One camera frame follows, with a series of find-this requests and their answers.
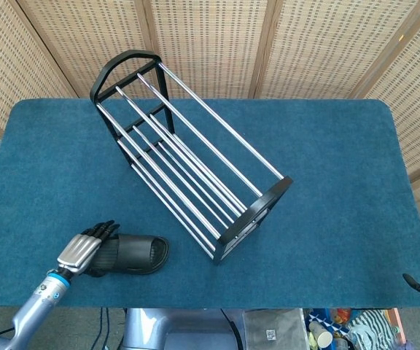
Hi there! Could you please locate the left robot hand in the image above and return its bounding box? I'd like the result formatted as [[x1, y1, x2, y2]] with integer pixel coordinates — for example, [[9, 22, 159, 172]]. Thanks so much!
[[56, 219, 120, 280]]

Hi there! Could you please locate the black slide sandal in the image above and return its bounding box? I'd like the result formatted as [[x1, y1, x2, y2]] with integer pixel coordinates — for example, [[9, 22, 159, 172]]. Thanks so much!
[[85, 234, 170, 279]]

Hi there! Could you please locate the black and chrome shoe rack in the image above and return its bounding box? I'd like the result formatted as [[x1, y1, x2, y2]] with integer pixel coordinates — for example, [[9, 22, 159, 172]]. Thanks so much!
[[90, 49, 293, 266]]

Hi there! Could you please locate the black-white striped cloth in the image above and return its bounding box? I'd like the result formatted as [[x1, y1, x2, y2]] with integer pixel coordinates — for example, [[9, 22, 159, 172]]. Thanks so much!
[[348, 309, 397, 350]]

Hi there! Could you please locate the grey-blue robot torso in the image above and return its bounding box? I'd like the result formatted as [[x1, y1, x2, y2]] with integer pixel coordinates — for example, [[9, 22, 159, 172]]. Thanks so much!
[[122, 308, 246, 350]]

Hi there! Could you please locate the white paper cup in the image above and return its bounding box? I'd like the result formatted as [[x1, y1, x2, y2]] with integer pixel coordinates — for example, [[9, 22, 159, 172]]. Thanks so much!
[[308, 321, 334, 348]]

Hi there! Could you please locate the blue carpet table mat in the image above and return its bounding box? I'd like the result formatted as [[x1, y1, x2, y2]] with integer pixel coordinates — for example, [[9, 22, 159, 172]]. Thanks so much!
[[0, 98, 420, 310]]

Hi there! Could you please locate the grey bag with QR label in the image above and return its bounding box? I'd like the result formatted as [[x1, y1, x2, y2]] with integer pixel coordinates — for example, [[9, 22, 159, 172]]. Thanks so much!
[[242, 308, 310, 350]]

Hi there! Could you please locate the woven wooden folding screen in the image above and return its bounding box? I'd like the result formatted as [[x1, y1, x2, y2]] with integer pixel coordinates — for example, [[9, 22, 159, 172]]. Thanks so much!
[[0, 0, 420, 227]]

